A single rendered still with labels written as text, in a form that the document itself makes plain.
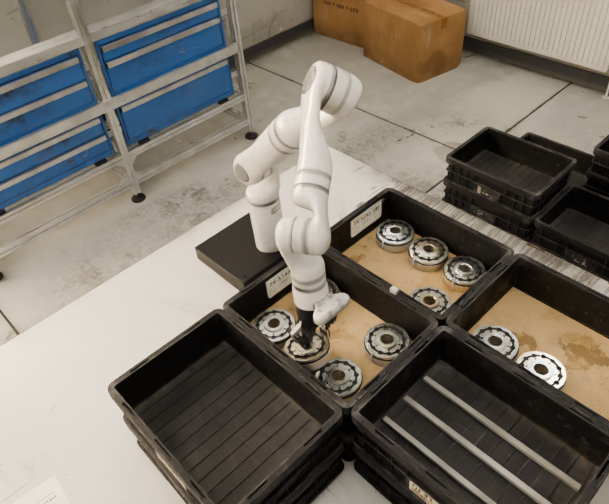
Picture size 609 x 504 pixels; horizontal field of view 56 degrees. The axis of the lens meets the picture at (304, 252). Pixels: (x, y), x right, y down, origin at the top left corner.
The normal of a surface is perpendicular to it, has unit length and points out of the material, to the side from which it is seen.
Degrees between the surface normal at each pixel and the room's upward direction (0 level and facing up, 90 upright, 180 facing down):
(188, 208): 0
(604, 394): 0
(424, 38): 90
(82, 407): 0
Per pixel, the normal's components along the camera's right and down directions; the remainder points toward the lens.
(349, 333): -0.07, -0.73
